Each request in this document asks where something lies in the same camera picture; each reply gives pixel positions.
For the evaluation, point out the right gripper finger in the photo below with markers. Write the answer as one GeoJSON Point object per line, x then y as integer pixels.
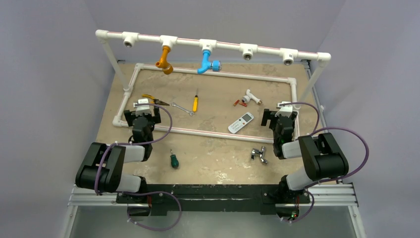
{"type": "Point", "coordinates": [296, 121]}
{"type": "Point", "coordinates": [268, 115]}

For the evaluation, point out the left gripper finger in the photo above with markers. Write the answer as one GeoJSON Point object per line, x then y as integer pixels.
{"type": "Point", "coordinates": [129, 116]}
{"type": "Point", "coordinates": [156, 117]}

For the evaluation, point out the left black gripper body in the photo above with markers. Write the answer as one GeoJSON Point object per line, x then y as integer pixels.
{"type": "Point", "coordinates": [150, 119]}

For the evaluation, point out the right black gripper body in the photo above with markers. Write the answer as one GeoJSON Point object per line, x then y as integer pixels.
{"type": "Point", "coordinates": [280, 118]}

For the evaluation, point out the white remote control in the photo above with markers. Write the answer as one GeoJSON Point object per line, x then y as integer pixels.
{"type": "Point", "coordinates": [240, 123]}

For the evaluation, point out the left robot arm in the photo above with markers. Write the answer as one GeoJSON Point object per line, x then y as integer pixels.
{"type": "Point", "coordinates": [102, 166]}

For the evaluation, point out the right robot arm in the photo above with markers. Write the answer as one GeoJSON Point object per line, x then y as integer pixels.
{"type": "Point", "coordinates": [322, 157]}

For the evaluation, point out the silver combination wrench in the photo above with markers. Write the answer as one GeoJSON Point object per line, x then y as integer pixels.
{"type": "Point", "coordinates": [182, 108]}

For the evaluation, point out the white plastic faucet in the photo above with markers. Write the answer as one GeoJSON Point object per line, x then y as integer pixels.
{"type": "Point", "coordinates": [249, 96]}

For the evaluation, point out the chrome metal faucet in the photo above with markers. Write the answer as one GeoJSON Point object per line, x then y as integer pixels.
{"type": "Point", "coordinates": [259, 153]}

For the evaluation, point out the orange plastic faucet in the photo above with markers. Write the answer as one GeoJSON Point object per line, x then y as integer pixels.
{"type": "Point", "coordinates": [162, 63]}

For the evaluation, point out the blue plastic faucet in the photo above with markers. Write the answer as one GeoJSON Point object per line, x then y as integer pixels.
{"type": "Point", "coordinates": [206, 64]}

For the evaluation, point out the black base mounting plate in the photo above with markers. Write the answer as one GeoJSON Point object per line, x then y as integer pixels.
{"type": "Point", "coordinates": [159, 199]}

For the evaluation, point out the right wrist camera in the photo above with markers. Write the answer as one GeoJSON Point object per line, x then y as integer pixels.
{"type": "Point", "coordinates": [285, 109]}

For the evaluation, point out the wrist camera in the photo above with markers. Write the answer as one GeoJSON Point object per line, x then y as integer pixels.
{"type": "Point", "coordinates": [285, 109]}
{"type": "Point", "coordinates": [142, 107]}

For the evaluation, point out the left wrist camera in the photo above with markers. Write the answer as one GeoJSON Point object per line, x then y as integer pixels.
{"type": "Point", "coordinates": [142, 107]}

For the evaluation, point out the yellow handled pliers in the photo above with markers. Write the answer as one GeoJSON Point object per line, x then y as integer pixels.
{"type": "Point", "coordinates": [155, 100]}

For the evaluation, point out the yellow handled screwdriver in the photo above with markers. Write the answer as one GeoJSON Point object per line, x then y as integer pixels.
{"type": "Point", "coordinates": [195, 102]}

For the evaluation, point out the green handled screwdriver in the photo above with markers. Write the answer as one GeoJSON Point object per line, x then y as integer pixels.
{"type": "Point", "coordinates": [173, 160]}

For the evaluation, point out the white PVC pipe frame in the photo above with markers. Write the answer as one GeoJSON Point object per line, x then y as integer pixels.
{"type": "Point", "coordinates": [129, 39]}

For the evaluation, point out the aluminium extrusion rail frame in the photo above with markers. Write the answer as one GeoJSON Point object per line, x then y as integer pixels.
{"type": "Point", "coordinates": [328, 195]}

